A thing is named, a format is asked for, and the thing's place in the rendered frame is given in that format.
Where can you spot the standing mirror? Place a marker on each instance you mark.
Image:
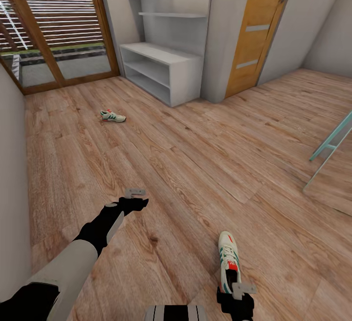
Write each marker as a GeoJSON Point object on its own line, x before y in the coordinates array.
{"type": "Point", "coordinates": [332, 184]}

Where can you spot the gym shoe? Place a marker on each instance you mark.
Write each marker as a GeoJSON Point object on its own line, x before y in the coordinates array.
{"type": "Point", "coordinates": [110, 116]}
{"type": "Point", "coordinates": [229, 262]}

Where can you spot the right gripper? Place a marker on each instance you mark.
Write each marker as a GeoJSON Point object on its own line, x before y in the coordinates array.
{"type": "Point", "coordinates": [229, 304]}

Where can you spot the robot trunk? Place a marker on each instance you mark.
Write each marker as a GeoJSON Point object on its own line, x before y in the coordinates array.
{"type": "Point", "coordinates": [176, 313]}

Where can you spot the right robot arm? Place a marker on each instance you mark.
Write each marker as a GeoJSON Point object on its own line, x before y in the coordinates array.
{"type": "Point", "coordinates": [239, 304]}

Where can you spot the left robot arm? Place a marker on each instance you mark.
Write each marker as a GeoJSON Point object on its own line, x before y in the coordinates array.
{"type": "Point", "coordinates": [50, 294]}

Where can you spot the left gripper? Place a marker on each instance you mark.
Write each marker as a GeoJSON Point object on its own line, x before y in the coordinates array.
{"type": "Point", "coordinates": [135, 204]}

